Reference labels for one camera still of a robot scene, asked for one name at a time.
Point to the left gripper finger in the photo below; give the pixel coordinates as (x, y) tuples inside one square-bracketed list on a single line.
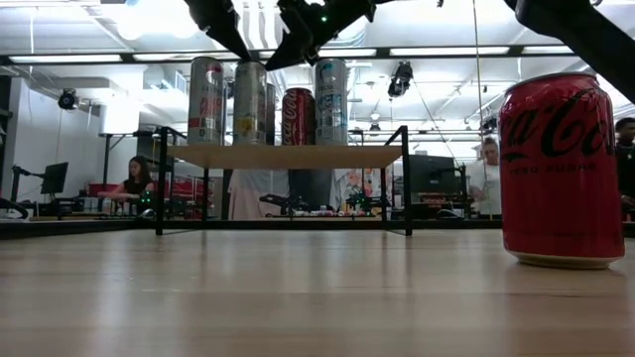
[(218, 22)]

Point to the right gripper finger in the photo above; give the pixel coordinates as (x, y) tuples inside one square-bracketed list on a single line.
[(297, 42)]

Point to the slim silver can blue palms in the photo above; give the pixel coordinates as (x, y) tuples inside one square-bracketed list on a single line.
[(331, 109)]

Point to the slim silver can tropical print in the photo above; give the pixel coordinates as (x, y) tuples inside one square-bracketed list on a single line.
[(271, 114)]

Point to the red Coca-Cola can white script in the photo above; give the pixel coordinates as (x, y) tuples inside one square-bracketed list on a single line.
[(297, 119)]

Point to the slim silver can pineapple print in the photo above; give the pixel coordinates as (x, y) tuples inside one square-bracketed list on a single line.
[(249, 109)]

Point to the slim silver can peach print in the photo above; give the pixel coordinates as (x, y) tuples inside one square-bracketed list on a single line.
[(206, 109)]

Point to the red Coke Zero can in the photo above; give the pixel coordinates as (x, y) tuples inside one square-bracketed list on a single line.
[(560, 198)]

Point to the background black robot arm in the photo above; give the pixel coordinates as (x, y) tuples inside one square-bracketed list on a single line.
[(278, 200)]

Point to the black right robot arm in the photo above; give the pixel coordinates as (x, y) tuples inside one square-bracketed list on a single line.
[(585, 35)]

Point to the black overhead beam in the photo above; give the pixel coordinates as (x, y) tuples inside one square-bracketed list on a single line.
[(128, 57)]

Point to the dark grey cloth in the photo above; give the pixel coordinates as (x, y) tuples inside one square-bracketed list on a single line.
[(312, 183)]

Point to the floral print cloth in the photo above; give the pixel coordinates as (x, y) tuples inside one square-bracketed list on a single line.
[(354, 183)]

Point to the pale pink cloth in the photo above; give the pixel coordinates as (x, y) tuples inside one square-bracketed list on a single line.
[(258, 193)]

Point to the red storage crate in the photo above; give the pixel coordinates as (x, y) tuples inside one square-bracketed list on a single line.
[(101, 188), (186, 191)]

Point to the person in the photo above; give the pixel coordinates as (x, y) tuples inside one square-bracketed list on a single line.
[(488, 183), (136, 181)]

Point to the large black monitor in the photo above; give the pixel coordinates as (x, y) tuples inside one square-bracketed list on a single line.
[(431, 173)]

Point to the small black monitor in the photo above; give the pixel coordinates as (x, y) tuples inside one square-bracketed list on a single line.
[(54, 178)]

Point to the black ceiling-mounted camera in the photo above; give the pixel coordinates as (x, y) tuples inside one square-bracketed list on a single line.
[(399, 79), (68, 99)]

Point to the wooden shelf black metal frame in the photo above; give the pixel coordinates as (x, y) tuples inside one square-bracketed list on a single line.
[(278, 156)]

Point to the black aluminium table frame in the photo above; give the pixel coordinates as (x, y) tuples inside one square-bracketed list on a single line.
[(74, 229)]

